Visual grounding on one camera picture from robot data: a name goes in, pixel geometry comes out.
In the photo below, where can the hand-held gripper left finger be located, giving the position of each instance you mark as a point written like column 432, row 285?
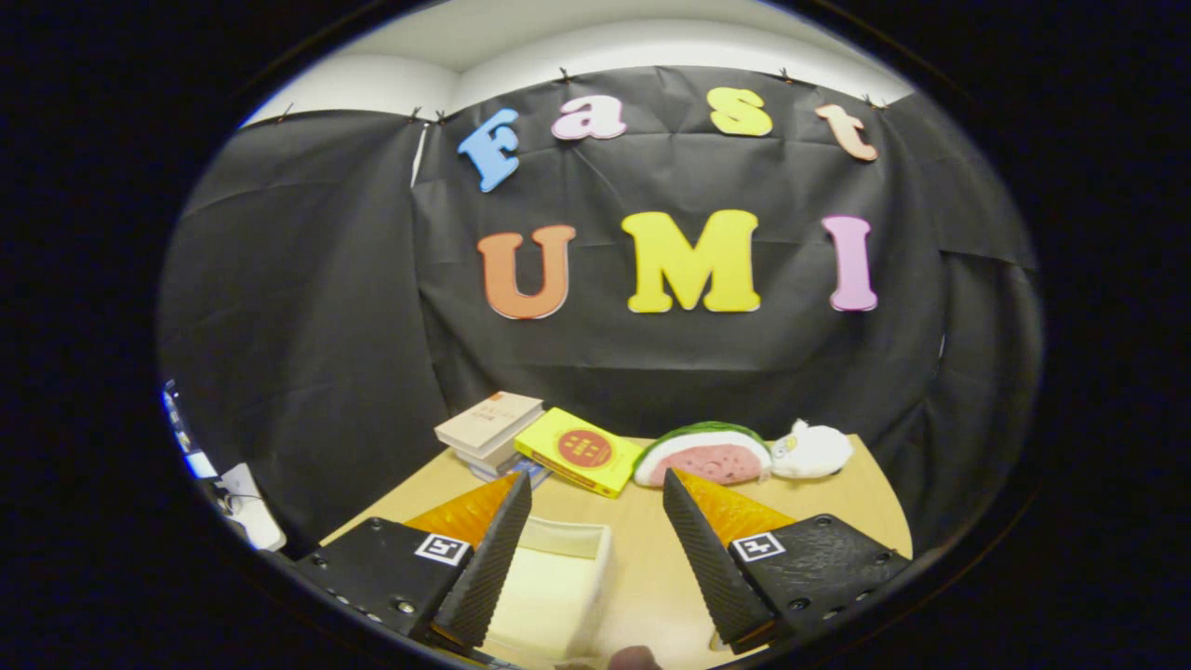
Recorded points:
column 484, row 577

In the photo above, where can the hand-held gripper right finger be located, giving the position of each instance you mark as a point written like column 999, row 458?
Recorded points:
column 712, row 568

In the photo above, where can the cream fabric storage box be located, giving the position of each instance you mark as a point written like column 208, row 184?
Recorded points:
column 549, row 586

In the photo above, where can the watermelon slice plush toy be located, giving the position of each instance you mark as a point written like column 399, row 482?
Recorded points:
column 707, row 461

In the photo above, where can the blue cover book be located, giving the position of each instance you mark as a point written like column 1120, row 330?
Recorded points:
column 538, row 475

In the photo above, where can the grey cover book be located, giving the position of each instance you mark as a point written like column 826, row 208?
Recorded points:
column 493, row 456

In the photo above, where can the yellow book with red circle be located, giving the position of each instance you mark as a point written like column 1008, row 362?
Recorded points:
column 614, row 470

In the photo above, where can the white plush toy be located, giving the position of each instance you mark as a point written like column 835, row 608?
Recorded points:
column 814, row 451

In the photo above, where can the beige cover book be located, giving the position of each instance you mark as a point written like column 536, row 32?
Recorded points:
column 488, row 419

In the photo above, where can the lit screen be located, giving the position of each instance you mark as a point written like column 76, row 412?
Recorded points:
column 181, row 433

